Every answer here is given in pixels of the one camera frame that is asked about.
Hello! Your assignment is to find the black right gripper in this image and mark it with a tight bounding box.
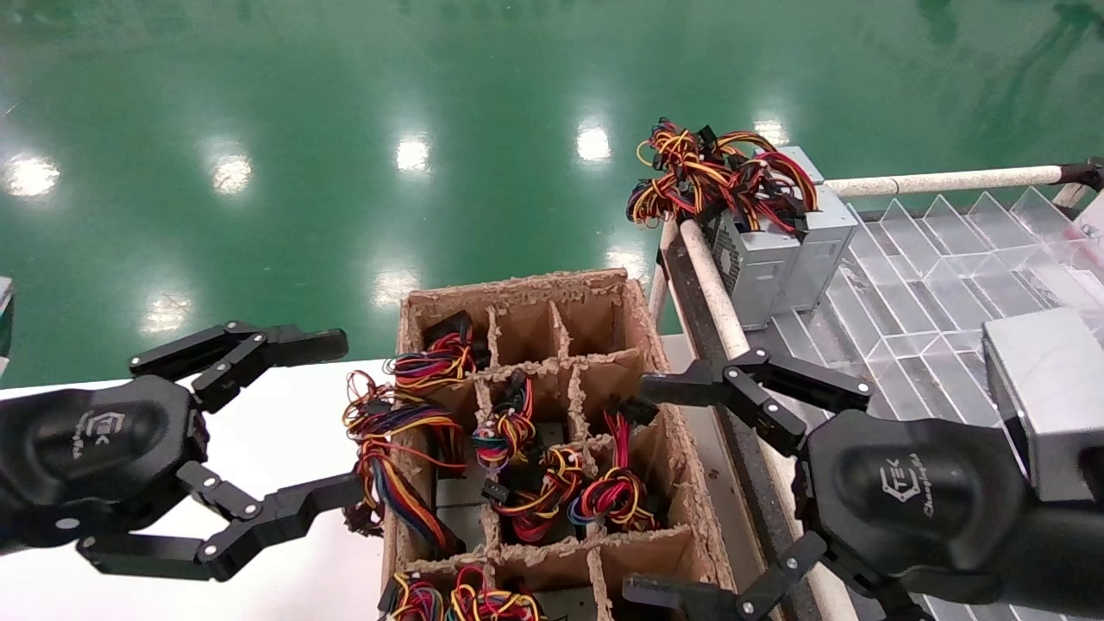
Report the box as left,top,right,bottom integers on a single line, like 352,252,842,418
621,346,1038,621

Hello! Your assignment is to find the white foam padded rack leg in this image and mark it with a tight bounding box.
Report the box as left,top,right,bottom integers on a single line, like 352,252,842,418
649,220,681,324

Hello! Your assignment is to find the brown cardboard divider box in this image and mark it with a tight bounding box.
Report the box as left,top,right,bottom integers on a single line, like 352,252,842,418
379,269,738,621

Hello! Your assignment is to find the black rack tube connector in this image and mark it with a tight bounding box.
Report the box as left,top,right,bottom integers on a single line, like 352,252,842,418
1061,158,1104,192

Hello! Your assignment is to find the silver metal wrist box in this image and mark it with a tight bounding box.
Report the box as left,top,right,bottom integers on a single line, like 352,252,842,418
982,308,1104,503

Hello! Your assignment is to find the clear acrylic divider tray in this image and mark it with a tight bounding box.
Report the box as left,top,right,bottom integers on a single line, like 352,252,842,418
768,185,1104,621

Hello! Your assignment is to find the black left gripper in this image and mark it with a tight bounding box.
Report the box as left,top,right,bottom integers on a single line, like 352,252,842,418
0,321,365,583

